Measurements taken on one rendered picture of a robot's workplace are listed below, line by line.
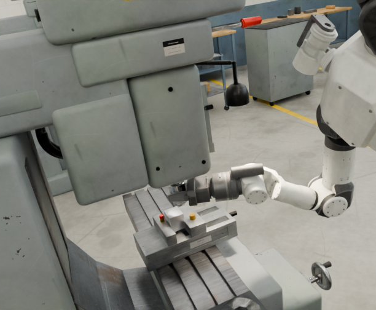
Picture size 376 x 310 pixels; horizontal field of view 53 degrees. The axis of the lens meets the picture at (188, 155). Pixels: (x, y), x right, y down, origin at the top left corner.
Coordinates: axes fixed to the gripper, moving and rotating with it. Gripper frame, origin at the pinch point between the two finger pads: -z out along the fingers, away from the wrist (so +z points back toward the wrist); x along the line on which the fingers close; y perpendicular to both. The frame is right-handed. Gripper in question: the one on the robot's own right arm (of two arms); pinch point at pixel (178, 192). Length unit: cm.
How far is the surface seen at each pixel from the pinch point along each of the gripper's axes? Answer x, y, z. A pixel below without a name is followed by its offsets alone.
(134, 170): 16.1, -17.1, -8.1
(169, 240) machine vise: -2.0, 19.2, -6.3
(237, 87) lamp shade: -9.3, -27.7, 22.1
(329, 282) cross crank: -14, 58, 51
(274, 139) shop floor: -312, 123, 86
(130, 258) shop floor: -125, 122, -60
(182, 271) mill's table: 2.9, 28.5, -3.1
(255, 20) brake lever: 2, -47, 27
